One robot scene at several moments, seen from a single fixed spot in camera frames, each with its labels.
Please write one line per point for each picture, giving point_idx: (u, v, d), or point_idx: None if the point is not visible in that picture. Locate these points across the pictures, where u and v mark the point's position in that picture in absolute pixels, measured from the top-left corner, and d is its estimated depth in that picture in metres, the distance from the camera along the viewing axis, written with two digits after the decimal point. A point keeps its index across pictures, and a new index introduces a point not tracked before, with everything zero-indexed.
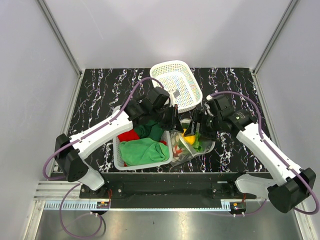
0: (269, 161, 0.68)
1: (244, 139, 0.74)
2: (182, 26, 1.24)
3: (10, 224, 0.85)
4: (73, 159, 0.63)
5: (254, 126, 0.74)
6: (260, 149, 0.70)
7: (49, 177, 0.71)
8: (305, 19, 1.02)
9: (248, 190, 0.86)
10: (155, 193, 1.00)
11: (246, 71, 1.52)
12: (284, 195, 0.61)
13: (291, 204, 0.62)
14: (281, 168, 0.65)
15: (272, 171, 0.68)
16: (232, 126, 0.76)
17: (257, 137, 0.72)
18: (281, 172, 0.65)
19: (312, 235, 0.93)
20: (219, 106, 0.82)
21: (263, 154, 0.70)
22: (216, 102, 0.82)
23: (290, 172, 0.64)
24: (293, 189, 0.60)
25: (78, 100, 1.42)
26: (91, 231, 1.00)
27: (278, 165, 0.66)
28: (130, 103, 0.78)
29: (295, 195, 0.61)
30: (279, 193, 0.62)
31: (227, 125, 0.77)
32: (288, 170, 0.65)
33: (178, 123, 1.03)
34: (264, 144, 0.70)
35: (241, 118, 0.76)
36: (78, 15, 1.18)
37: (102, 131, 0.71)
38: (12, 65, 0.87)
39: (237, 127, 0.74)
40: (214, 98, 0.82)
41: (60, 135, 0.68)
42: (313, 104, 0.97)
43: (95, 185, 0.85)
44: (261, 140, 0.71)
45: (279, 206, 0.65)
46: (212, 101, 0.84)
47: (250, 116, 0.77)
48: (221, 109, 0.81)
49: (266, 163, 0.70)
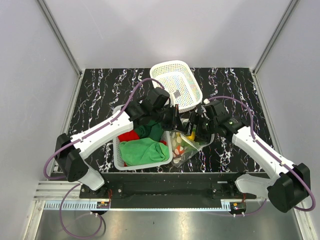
0: (263, 160, 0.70)
1: (238, 142, 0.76)
2: (182, 26, 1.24)
3: (10, 224, 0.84)
4: (74, 159, 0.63)
5: (247, 129, 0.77)
6: (253, 149, 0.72)
7: (49, 177, 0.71)
8: (305, 19, 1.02)
9: (248, 190, 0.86)
10: (155, 193, 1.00)
11: (246, 71, 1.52)
12: (280, 191, 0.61)
13: (289, 201, 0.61)
14: (274, 164, 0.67)
15: (267, 169, 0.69)
16: (226, 131, 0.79)
17: (250, 138, 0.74)
18: (274, 168, 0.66)
19: (312, 235, 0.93)
20: (215, 112, 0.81)
21: (257, 154, 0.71)
22: (212, 108, 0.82)
23: (283, 168, 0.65)
24: (288, 184, 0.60)
25: (78, 100, 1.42)
26: (91, 231, 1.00)
27: (271, 161, 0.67)
28: (131, 104, 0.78)
29: (291, 193, 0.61)
30: (275, 190, 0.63)
31: (223, 130, 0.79)
32: (281, 166, 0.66)
33: (179, 121, 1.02)
34: (256, 144, 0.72)
35: (234, 123, 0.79)
36: (78, 15, 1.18)
37: (103, 131, 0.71)
38: (12, 65, 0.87)
39: (231, 131, 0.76)
40: (211, 103, 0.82)
41: (61, 134, 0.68)
42: (313, 104, 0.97)
43: (96, 185, 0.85)
44: (254, 141, 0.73)
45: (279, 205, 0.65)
46: (209, 107, 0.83)
47: (243, 120, 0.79)
48: (217, 115, 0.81)
49: (260, 162, 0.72)
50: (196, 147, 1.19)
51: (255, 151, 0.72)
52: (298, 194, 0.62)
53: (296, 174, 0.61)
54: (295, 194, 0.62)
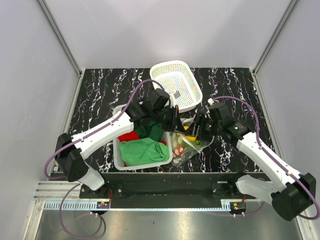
0: (268, 168, 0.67)
1: (243, 148, 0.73)
2: (182, 26, 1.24)
3: (10, 224, 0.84)
4: (74, 158, 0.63)
5: (252, 134, 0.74)
6: (259, 157, 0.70)
7: (49, 177, 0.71)
8: (305, 19, 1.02)
9: (248, 190, 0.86)
10: (155, 193, 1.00)
11: (246, 71, 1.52)
12: (286, 201, 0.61)
13: (294, 210, 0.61)
14: (280, 173, 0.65)
15: (272, 177, 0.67)
16: (231, 136, 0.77)
17: (255, 145, 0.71)
18: (280, 178, 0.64)
19: (312, 235, 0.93)
20: (219, 115, 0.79)
21: (262, 161, 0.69)
22: (217, 111, 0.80)
23: (290, 178, 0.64)
24: (294, 194, 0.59)
25: (78, 100, 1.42)
26: (91, 231, 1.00)
27: (278, 170, 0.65)
28: (131, 105, 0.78)
29: (297, 202, 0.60)
30: (281, 199, 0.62)
31: (227, 135, 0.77)
32: (287, 175, 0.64)
33: (179, 121, 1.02)
34: (262, 151, 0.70)
35: (239, 129, 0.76)
36: (78, 15, 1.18)
37: (103, 132, 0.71)
38: (13, 64, 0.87)
39: (236, 137, 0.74)
40: (216, 107, 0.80)
41: (62, 134, 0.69)
42: (313, 104, 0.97)
43: (96, 185, 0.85)
44: (260, 148, 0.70)
45: (283, 213, 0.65)
46: (213, 110, 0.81)
47: (249, 126, 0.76)
48: (222, 118, 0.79)
49: (265, 169, 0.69)
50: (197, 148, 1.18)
51: (260, 158, 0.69)
52: (302, 203, 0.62)
53: (303, 185, 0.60)
54: (300, 203, 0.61)
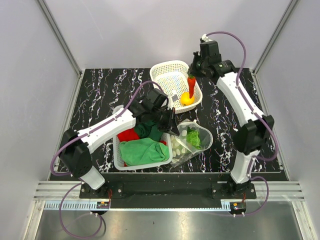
0: (238, 105, 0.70)
1: (222, 85, 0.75)
2: (181, 26, 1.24)
3: (10, 225, 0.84)
4: (81, 152, 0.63)
5: (234, 75, 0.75)
6: (233, 94, 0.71)
7: (56, 172, 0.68)
8: (305, 18, 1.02)
9: (238, 171, 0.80)
10: (155, 193, 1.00)
11: (246, 71, 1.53)
12: (242, 132, 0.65)
13: (249, 143, 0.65)
14: (246, 111, 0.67)
15: (239, 114, 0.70)
16: (213, 73, 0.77)
17: (233, 84, 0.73)
18: (245, 115, 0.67)
19: (312, 235, 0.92)
20: (208, 52, 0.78)
21: (235, 99, 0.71)
22: (207, 47, 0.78)
23: (253, 116, 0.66)
24: (252, 128, 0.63)
25: (78, 100, 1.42)
26: (91, 232, 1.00)
27: (245, 109, 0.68)
28: (132, 103, 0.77)
29: (252, 134, 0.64)
30: (240, 132, 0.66)
31: (210, 71, 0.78)
32: (252, 113, 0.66)
33: (174, 123, 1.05)
34: (237, 90, 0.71)
35: (224, 67, 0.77)
36: (78, 15, 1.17)
37: (107, 127, 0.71)
38: (12, 64, 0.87)
39: (218, 73, 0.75)
40: (206, 43, 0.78)
41: (68, 129, 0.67)
42: (312, 104, 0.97)
43: (97, 184, 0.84)
44: (236, 88, 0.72)
45: (238, 146, 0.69)
46: (204, 46, 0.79)
47: (233, 66, 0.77)
48: (209, 55, 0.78)
49: (235, 107, 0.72)
50: (191, 151, 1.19)
51: (233, 95, 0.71)
52: (257, 140, 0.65)
53: (265, 123, 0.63)
54: (256, 138, 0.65)
